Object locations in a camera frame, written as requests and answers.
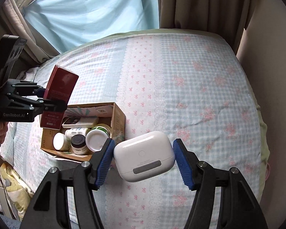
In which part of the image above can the black lid white jar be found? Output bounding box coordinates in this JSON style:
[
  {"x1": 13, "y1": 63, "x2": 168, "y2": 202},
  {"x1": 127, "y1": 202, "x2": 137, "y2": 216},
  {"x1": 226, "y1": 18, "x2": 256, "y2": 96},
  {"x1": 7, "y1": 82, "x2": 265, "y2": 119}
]
[{"x1": 71, "y1": 134, "x2": 89, "y2": 155}]

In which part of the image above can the white pill bottle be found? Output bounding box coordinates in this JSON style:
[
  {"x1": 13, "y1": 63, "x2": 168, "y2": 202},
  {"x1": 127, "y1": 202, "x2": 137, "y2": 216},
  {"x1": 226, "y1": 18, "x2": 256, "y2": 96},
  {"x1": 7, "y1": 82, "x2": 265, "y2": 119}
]
[{"x1": 64, "y1": 128, "x2": 91, "y2": 140}]

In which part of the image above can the brown curtain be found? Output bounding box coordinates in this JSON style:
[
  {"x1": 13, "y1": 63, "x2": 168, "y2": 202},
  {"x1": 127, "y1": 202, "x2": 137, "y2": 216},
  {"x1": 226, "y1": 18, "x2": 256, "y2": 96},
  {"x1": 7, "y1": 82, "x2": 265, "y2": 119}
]
[
  {"x1": 158, "y1": 0, "x2": 257, "y2": 52},
  {"x1": 0, "y1": 0, "x2": 59, "y2": 64}
]

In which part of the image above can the brown cardboard box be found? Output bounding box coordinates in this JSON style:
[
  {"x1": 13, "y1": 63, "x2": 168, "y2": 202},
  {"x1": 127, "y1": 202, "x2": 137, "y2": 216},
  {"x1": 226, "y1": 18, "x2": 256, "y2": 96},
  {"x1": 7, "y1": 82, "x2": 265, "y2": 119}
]
[{"x1": 40, "y1": 102, "x2": 126, "y2": 162}]

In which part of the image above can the white remote control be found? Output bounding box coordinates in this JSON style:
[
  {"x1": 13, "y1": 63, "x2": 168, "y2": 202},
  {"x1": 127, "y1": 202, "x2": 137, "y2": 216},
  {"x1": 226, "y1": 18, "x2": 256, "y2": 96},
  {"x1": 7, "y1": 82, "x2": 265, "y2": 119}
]
[{"x1": 62, "y1": 117, "x2": 99, "y2": 129}]

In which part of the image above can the white earbuds case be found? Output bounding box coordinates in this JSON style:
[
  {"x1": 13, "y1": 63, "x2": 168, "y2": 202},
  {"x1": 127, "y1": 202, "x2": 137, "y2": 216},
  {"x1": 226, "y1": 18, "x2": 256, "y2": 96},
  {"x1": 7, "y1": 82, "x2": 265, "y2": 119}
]
[{"x1": 113, "y1": 131, "x2": 175, "y2": 182}]

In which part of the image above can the yellow packing tape roll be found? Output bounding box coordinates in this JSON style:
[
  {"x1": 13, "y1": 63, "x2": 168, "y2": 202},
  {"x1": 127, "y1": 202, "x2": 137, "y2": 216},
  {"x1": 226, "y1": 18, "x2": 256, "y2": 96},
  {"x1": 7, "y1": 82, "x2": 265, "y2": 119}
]
[{"x1": 92, "y1": 123, "x2": 111, "y2": 136}]

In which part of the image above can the pale green cream jar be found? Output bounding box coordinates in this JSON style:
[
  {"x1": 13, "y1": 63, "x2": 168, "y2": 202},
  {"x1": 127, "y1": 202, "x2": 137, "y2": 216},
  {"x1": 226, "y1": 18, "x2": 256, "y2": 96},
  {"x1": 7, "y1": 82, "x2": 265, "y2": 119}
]
[{"x1": 53, "y1": 132, "x2": 70, "y2": 152}]

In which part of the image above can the red cardboard box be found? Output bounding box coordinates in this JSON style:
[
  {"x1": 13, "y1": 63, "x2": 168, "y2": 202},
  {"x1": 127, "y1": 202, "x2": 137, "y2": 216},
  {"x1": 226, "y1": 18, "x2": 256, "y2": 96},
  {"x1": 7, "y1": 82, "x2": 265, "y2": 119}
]
[{"x1": 40, "y1": 65, "x2": 79, "y2": 130}]

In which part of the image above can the light blue curtain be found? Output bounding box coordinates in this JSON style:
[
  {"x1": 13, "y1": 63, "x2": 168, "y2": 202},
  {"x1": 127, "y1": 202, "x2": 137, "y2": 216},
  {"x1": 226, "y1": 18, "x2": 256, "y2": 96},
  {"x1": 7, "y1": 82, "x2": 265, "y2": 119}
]
[{"x1": 24, "y1": 0, "x2": 159, "y2": 53}]

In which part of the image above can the green jar white lid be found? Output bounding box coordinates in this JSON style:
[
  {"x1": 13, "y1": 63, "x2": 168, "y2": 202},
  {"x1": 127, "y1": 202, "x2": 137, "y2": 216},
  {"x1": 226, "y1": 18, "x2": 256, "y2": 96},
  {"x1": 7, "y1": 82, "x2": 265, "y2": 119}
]
[{"x1": 86, "y1": 129, "x2": 109, "y2": 152}]

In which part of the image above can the left brown curtain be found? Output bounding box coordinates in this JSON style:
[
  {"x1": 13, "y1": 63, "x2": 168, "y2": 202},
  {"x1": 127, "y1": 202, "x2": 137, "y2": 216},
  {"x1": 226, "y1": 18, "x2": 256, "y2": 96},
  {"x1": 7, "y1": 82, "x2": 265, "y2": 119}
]
[{"x1": 0, "y1": 0, "x2": 59, "y2": 64}]

